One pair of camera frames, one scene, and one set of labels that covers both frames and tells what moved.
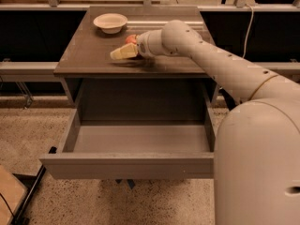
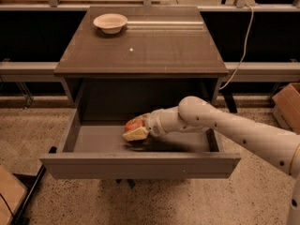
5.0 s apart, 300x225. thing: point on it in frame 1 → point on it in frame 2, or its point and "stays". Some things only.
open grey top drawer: [134, 142] stays
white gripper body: [144, 45] → [154, 123]
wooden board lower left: [11, 194] stays
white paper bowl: [111, 22] stays
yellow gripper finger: [124, 52] → [139, 133]
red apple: [130, 38] → [134, 124]
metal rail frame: [50, 67] stays
